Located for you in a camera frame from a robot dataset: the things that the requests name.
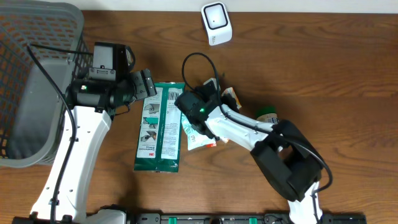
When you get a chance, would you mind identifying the green lid cream jar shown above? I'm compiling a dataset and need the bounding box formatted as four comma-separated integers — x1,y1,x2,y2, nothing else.
256,106,279,124

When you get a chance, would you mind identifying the white teal wipes packet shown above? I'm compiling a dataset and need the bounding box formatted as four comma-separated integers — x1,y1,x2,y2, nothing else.
182,114,216,151

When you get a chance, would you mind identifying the green white 3M package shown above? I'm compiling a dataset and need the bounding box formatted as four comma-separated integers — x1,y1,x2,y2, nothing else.
134,83,185,173

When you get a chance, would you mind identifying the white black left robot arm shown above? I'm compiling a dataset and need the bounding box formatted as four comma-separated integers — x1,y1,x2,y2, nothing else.
12,42,157,224

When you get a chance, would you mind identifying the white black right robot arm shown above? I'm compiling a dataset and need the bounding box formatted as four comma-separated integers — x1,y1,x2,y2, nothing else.
175,81,324,223

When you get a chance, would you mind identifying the white cube barcode scanner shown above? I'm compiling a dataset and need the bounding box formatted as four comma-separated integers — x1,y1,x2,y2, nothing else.
201,1,233,46

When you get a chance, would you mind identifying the grey plastic mesh basket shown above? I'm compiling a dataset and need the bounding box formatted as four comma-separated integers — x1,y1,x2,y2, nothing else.
1,1,93,168

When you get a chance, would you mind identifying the black mounting rail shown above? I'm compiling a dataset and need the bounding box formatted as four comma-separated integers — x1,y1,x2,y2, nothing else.
131,213,367,224

